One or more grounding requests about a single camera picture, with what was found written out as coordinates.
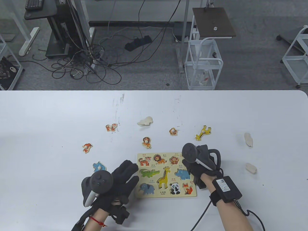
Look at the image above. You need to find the tangle of floor cables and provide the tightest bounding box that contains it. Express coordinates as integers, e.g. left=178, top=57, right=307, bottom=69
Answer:
left=32, top=43, right=122, bottom=84

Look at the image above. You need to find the blue hippo puzzle piece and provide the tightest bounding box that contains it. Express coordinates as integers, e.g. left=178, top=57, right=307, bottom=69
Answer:
left=93, top=161, right=106, bottom=176

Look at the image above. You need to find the person's right forearm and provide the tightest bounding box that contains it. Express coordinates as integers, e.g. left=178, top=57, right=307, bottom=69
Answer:
left=200, top=173, right=253, bottom=231

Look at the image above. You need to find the black cable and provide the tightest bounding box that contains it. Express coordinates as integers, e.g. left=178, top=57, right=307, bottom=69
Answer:
left=77, top=206, right=95, bottom=224
left=234, top=200, right=265, bottom=231
left=191, top=199, right=212, bottom=231

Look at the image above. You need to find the clear plastic bottle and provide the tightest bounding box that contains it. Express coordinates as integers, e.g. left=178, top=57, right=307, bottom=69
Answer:
left=199, top=69, right=209, bottom=86

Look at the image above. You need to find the black labelled wrist box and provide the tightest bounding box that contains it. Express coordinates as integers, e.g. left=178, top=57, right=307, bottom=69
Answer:
left=212, top=176, right=243, bottom=204
left=71, top=220, right=84, bottom=231

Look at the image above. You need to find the yellow giraffe puzzle piece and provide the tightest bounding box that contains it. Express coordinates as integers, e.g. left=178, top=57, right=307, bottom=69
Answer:
left=195, top=125, right=212, bottom=141

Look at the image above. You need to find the brown board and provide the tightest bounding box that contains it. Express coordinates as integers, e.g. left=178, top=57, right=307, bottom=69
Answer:
left=192, top=7, right=236, bottom=39

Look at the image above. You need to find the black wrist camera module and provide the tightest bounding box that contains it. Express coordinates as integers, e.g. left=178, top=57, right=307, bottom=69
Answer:
left=196, top=178, right=208, bottom=190
left=111, top=202, right=130, bottom=224

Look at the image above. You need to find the crocodile wooden puzzle piece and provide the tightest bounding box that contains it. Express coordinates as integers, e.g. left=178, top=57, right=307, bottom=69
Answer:
left=137, top=116, right=154, bottom=126

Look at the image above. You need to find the wooden animal puzzle frame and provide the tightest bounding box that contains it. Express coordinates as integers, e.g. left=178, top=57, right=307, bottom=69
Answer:
left=137, top=152, right=197, bottom=198

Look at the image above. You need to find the black desk crossbar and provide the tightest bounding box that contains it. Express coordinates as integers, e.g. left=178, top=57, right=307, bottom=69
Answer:
left=89, top=21, right=175, bottom=27

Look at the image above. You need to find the red string bracelet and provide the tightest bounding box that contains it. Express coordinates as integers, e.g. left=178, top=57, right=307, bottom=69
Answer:
left=89, top=216, right=107, bottom=227

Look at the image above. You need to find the black power strip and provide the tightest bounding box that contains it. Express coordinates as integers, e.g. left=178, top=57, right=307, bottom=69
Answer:
left=124, top=35, right=152, bottom=51

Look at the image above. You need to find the white metal rack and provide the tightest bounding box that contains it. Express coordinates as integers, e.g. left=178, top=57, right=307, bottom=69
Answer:
left=0, top=34, right=24, bottom=90

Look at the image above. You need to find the person's left hand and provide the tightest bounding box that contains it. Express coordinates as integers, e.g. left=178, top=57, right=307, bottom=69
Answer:
left=92, top=160, right=140, bottom=214

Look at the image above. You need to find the white metal cart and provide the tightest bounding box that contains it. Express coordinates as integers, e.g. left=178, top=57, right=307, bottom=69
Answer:
left=282, top=25, right=308, bottom=88

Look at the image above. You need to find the white wire cart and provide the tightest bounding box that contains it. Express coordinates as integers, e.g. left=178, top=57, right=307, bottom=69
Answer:
left=185, top=14, right=224, bottom=90

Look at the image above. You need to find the blue elephant puzzle piece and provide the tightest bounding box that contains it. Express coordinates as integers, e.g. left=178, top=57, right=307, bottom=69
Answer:
left=244, top=132, right=254, bottom=148

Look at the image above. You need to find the white desk leg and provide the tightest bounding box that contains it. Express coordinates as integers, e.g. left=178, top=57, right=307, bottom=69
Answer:
left=72, top=0, right=95, bottom=40

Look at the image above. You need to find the person's right hand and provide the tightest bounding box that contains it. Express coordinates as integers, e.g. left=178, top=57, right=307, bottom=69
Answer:
left=182, top=161, right=223, bottom=189

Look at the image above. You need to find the white desk foot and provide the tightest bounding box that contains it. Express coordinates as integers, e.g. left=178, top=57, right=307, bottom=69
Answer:
left=10, top=10, right=40, bottom=57

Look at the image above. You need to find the black computer tower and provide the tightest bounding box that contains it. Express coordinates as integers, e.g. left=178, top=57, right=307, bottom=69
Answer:
left=46, top=0, right=83, bottom=60

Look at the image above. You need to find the black keyboard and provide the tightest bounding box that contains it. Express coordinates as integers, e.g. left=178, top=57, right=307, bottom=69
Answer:
left=25, top=0, right=45, bottom=10

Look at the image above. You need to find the black desk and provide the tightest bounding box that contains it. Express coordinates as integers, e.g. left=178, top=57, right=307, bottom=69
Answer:
left=24, top=0, right=58, bottom=21

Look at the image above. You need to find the person's left forearm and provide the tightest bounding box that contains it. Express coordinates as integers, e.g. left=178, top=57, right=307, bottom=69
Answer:
left=83, top=208, right=112, bottom=231

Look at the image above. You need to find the black bag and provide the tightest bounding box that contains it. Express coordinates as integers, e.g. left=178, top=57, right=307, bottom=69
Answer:
left=0, top=57, right=21, bottom=90

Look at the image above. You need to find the white metal pole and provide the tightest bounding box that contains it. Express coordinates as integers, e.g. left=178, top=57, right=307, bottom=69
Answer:
left=176, top=0, right=191, bottom=73

